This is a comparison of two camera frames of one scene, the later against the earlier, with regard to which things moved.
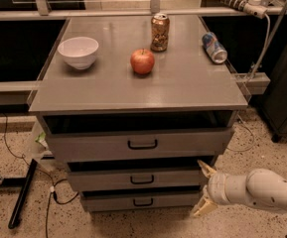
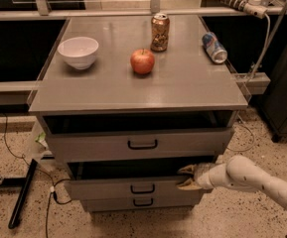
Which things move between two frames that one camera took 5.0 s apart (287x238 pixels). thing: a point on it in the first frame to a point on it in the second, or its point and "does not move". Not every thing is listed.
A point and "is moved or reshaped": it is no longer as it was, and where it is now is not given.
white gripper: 216,188 to 203,178
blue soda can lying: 215,49 does not move
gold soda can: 160,28 does not move
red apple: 142,60 does not move
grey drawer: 184,175 is moved or reshaped
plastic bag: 39,144 does not move
